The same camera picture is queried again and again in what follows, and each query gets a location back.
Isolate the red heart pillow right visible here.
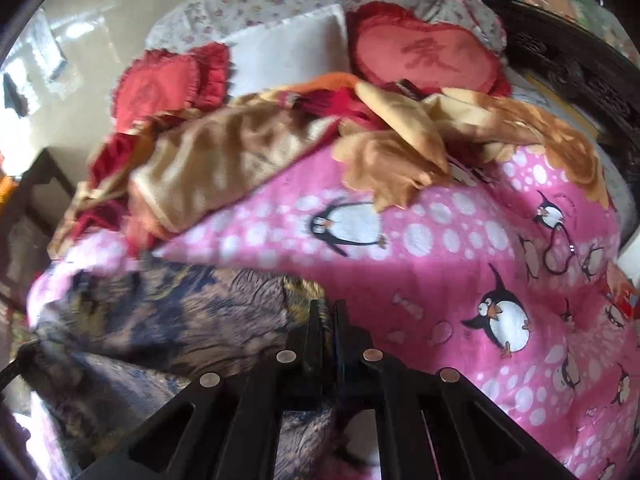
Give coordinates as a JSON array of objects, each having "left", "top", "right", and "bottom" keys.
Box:
[{"left": 346, "top": 1, "right": 511, "bottom": 96}]

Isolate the dark floral patterned garment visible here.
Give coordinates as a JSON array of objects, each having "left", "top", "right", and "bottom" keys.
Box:
[{"left": 21, "top": 256, "right": 329, "bottom": 474}]

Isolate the red gold floral blanket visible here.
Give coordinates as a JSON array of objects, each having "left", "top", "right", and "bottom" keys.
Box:
[{"left": 48, "top": 73, "right": 610, "bottom": 259}]

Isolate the red heart pillow left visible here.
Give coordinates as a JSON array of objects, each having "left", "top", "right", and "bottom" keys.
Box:
[{"left": 112, "top": 42, "right": 230, "bottom": 132}]

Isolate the dark carved wooden headboard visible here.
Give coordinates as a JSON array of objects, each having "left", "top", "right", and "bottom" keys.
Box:
[{"left": 480, "top": 0, "right": 639, "bottom": 154}]

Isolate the pink penguin bed sheet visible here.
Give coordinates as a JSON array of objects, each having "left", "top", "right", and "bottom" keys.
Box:
[{"left": 27, "top": 148, "right": 639, "bottom": 479}]

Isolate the white pillow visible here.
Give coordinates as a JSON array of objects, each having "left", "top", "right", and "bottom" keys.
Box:
[{"left": 224, "top": 4, "right": 350, "bottom": 98}]

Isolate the red heart pillow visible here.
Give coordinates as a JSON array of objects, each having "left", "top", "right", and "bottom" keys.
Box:
[
  {"left": 346, "top": 1, "right": 511, "bottom": 96},
  {"left": 112, "top": 42, "right": 230, "bottom": 132}
]

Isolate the dark wooden cabinet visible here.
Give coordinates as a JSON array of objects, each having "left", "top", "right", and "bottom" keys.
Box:
[{"left": 1, "top": 148, "right": 75, "bottom": 314}]

